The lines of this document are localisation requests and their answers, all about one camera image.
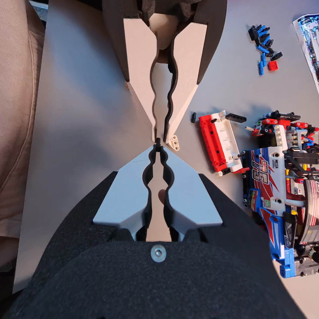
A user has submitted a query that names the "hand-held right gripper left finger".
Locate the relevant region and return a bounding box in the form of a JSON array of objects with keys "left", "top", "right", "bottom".
[{"left": 93, "top": 145, "right": 158, "bottom": 242}]

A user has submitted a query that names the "pile of blue black pins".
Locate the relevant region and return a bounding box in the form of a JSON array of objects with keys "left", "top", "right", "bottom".
[{"left": 248, "top": 24, "right": 274, "bottom": 76}]

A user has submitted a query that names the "blue white red lego car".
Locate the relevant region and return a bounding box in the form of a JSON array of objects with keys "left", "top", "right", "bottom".
[{"left": 243, "top": 110, "right": 319, "bottom": 279}]

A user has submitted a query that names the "white triangular lego piece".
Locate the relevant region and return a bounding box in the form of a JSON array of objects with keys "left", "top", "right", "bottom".
[{"left": 167, "top": 135, "right": 180, "bottom": 151}]

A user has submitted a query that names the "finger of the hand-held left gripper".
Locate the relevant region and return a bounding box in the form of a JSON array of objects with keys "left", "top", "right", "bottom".
[
  {"left": 162, "top": 22, "right": 209, "bottom": 144},
  {"left": 123, "top": 18, "right": 160, "bottom": 142}
]

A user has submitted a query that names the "instruction booklet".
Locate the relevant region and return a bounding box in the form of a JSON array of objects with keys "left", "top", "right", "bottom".
[{"left": 293, "top": 14, "right": 319, "bottom": 91}]

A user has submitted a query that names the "red and white lego panel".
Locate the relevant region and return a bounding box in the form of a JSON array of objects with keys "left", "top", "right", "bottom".
[{"left": 199, "top": 110, "right": 250, "bottom": 176}]

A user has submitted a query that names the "black lego beam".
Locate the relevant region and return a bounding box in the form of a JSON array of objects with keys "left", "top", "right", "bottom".
[{"left": 225, "top": 113, "right": 247, "bottom": 123}]

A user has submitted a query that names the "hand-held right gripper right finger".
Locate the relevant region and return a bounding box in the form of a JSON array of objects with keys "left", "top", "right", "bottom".
[{"left": 159, "top": 146, "right": 223, "bottom": 242}]

